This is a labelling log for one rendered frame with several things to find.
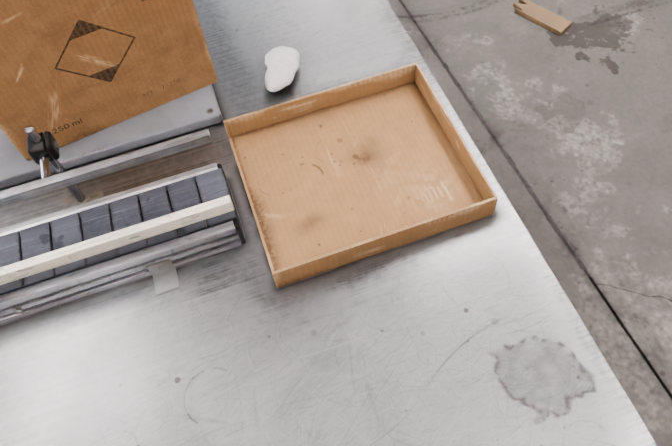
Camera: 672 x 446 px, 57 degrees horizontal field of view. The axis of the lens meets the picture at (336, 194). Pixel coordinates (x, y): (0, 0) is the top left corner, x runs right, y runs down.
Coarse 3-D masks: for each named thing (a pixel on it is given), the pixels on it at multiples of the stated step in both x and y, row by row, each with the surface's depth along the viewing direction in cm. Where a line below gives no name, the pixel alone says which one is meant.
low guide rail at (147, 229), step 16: (192, 208) 76; (208, 208) 76; (224, 208) 76; (144, 224) 75; (160, 224) 75; (176, 224) 76; (96, 240) 74; (112, 240) 74; (128, 240) 75; (48, 256) 73; (64, 256) 73; (80, 256) 74; (0, 272) 72; (16, 272) 73; (32, 272) 74
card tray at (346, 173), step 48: (336, 96) 92; (384, 96) 94; (432, 96) 90; (240, 144) 91; (288, 144) 90; (336, 144) 90; (384, 144) 89; (432, 144) 89; (288, 192) 86; (336, 192) 85; (384, 192) 85; (432, 192) 84; (480, 192) 83; (288, 240) 82; (336, 240) 81; (384, 240) 78
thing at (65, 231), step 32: (160, 192) 82; (192, 192) 81; (224, 192) 81; (64, 224) 80; (96, 224) 79; (128, 224) 79; (192, 224) 79; (0, 256) 78; (32, 256) 77; (96, 256) 77; (0, 288) 75
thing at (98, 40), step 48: (0, 0) 71; (48, 0) 73; (96, 0) 76; (144, 0) 80; (192, 0) 83; (0, 48) 75; (48, 48) 78; (96, 48) 81; (144, 48) 85; (192, 48) 89; (0, 96) 80; (48, 96) 83; (96, 96) 87; (144, 96) 91
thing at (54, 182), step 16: (160, 144) 75; (176, 144) 75; (192, 144) 76; (112, 160) 75; (128, 160) 74; (144, 160) 75; (64, 176) 74; (80, 176) 74; (96, 176) 75; (0, 192) 73; (16, 192) 73; (32, 192) 73
